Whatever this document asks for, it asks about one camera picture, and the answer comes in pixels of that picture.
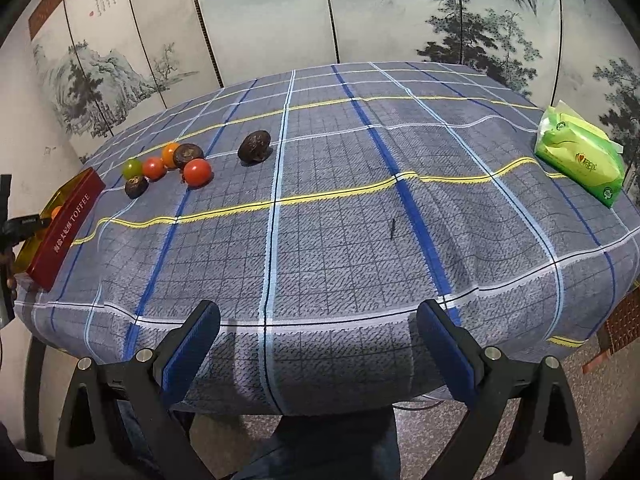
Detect blue plaid tablecloth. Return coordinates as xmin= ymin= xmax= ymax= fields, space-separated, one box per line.
xmin=14 ymin=61 xmax=640 ymax=417

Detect orange toys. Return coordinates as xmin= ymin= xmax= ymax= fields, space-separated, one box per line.
xmin=142 ymin=157 xmax=168 ymax=181

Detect red cherry tomato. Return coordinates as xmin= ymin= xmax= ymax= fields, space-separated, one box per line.
xmin=183 ymin=158 xmax=213 ymax=189

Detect ink landscape folding screen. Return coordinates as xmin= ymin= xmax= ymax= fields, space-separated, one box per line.
xmin=27 ymin=0 xmax=640 ymax=201

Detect red tin box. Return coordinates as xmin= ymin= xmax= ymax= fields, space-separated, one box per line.
xmin=14 ymin=167 xmax=107 ymax=292

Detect brick pattern box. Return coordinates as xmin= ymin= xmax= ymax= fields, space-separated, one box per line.
xmin=599 ymin=287 xmax=640 ymax=363

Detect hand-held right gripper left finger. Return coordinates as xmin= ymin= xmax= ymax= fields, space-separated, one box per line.
xmin=56 ymin=300 xmax=222 ymax=480

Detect person's left hand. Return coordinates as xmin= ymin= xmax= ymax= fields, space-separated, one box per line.
xmin=0 ymin=249 xmax=19 ymax=302

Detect dark brown round fruit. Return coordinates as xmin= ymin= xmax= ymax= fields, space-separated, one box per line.
xmin=173 ymin=143 xmax=205 ymax=170
xmin=237 ymin=130 xmax=273 ymax=164

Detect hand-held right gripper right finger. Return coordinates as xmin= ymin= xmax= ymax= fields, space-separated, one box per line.
xmin=416 ymin=299 xmax=587 ymax=480

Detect green tissue pack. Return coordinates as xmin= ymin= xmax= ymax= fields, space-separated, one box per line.
xmin=534 ymin=101 xmax=627 ymax=209

